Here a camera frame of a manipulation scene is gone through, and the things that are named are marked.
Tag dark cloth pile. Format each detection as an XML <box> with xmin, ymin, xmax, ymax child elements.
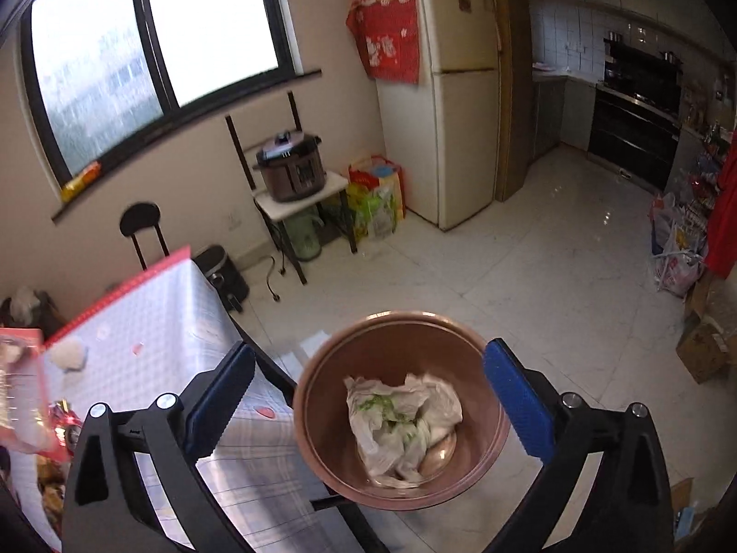
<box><xmin>0</xmin><ymin>285</ymin><xmax>64</xmax><ymax>335</ymax></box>

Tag white crumpled tissue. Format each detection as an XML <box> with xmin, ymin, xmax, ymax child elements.
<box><xmin>49</xmin><ymin>337</ymin><xmax>87</xmax><ymax>371</ymax></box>

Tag white printed plastic bags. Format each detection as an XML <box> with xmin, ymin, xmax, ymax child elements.
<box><xmin>650</xmin><ymin>193</ymin><xmax>706</xmax><ymax>297</ymax></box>

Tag checked plastic tablecloth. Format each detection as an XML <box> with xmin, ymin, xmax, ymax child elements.
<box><xmin>0</xmin><ymin>246</ymin><xmax>358</xmax><ymax>553</ymax></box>

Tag black built-in stove oven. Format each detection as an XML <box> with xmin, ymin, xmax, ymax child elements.
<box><xmin>587</xmin><ymin>37</ymin><xmax>686</xmax><ymax>194</ymax></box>

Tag green white plastic bag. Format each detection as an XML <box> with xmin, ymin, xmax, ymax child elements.
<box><xmin>352</xmin><ymin>184</ymin><xmax>401</xmax><ymax>241</ymax></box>

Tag black air fryer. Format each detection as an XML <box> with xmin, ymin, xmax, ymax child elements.
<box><xmin>192</xmin><ymin>245</ymin><xmax>251</xmax><ymax>313</ymax></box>

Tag green kettle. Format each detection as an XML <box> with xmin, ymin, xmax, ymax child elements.
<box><xmin>285</xmin><ymin>213</ymin><xmax>324</xmax><ymax>261</ymax></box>

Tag black round-back chair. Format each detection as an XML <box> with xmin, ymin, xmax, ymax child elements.
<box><xmin>119</xmin><ymin>201</ymin><xmax>170</xmax><ymax>271</ymax></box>

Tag grey kitchen cabinet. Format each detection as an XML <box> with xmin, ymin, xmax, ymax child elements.
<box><xmin>532</xmin><ymin>63</ymin><xmax>597</xmax><ymax>159</ymax></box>

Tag yellow snack packet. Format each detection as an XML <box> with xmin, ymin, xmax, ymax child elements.
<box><xmin>60</xmin><ymin>161</ymin><xmax>103</xmax><ymax>204</ymax></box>

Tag red snack packet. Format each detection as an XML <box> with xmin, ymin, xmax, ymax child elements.
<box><xmin>0</xmin><ymin>327</ymin><xmax>76</xmax><ymax>462</ymax></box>

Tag black power cord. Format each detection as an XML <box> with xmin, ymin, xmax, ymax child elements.
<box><xmin>266</xmin><ymin>254</ymin><xmax>289</xmax><ymax>303</ymax></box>

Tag black framed window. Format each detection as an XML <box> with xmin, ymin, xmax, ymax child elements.
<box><xmin>20</xmin><ymin>0</ymin><xmax>303</xmax><ymax>185</ymax></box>

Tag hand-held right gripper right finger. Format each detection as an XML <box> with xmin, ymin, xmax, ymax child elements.
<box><xmin>482</xmin><ymin>339</ymin><xmax>676</xmax><ymax>553</ymax></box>

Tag red hanging garment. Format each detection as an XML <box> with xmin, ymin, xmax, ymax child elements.
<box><xmin>703</xmin><ymin>132</ymin><xmax>737</xmax><ymax>277</ymax></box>

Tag brown cardboard box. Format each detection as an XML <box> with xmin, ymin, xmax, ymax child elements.
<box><xmin>675</xmin><ymin>311</ymin><xmax>733</xmax><ymax>384</ymax></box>

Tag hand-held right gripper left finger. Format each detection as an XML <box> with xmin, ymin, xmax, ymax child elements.
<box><xmin>60</xmin><ymin>341</ymin><xmax>257</xmax><ymax>553</ymax></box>

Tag cream refrigerator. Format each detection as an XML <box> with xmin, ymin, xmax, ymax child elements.
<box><xmin>374</xmin><ymin>0</ymin><xmax>502</xmax><ymax>232</ymax></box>

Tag dark electric pressure cooker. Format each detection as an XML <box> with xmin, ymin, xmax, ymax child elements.
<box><xmin>253</xmin><ymin>131</ymin><xmax>326</xmax><ymax>204</ymax></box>

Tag red printed cloth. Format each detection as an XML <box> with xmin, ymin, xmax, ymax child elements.
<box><xmin>345</xmin><ymin>0</ymin><xmax>424</xmax><ymax>82</ymax></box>

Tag white crumpled plastic bag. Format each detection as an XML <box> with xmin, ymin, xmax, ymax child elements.
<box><xmin>344</xmin><ymin>373</ymin><xmax>464</xmax><ymax>489</ymax></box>

